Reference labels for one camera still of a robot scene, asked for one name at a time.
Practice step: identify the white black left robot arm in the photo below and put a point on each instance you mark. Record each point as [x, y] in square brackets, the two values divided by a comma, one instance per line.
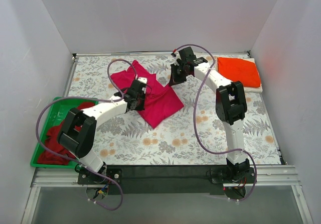
[78, 130]

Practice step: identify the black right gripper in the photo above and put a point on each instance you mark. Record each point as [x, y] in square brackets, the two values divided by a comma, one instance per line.
[176, 74]

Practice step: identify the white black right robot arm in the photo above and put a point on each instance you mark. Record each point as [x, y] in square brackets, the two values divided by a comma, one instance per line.
[230, 103]

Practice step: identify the folded orange t-shirt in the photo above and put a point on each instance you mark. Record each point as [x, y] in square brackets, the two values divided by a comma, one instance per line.
[238, 72]

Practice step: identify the magenta pink t-shirt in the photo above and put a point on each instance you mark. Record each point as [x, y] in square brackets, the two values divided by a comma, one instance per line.
[161, 101]

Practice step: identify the floral patterned table mat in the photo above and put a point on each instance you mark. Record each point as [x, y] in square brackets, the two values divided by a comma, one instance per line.
[128, 139]

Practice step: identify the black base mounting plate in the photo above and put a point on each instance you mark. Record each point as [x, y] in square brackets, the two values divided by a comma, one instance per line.
[165, 179]

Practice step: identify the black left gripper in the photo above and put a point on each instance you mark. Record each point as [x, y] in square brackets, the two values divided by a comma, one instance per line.
[138, 103]

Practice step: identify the green plastic tray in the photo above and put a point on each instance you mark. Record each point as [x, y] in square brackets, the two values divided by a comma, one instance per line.
[50, 113]

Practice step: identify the folded cream t-shirt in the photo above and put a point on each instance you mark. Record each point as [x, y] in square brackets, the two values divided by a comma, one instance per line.
[253, 89]

